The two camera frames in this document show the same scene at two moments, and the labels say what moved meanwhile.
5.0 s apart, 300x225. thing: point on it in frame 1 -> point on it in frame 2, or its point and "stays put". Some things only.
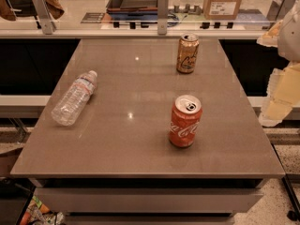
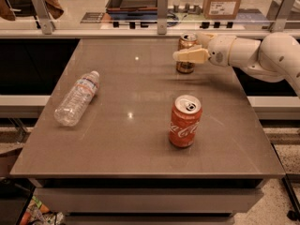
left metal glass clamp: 48,23 stays put
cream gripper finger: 271,37 -> 203,38
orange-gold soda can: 187,52 stays put
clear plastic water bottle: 74,99 stays put
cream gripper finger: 284,94 -> 195,55
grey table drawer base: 149,201 stays put
